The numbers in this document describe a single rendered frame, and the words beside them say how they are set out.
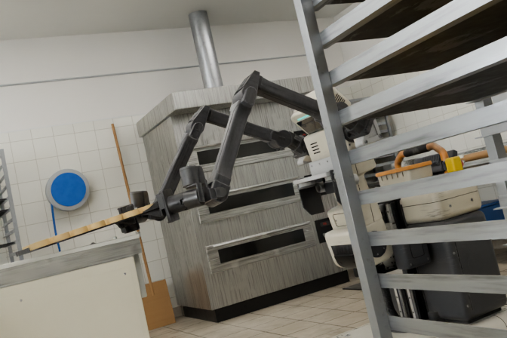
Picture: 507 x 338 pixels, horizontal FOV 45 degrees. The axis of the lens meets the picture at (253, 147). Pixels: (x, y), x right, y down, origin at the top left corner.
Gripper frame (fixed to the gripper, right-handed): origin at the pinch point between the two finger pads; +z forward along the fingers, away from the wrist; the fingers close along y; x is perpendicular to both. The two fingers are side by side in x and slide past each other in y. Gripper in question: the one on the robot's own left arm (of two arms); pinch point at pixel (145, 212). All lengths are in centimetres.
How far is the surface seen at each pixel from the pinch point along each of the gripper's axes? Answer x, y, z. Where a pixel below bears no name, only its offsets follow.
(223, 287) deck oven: 320, 85, 119
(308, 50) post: -40, -25, -71
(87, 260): -13.1, 8.8, 16.3
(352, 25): -48, -25, -82
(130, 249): -3.4, 9.6, 6.8
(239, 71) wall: 487, -118, 97
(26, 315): -28.9, 18.0, 29.9
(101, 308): -14.3, 23.6, 15.6
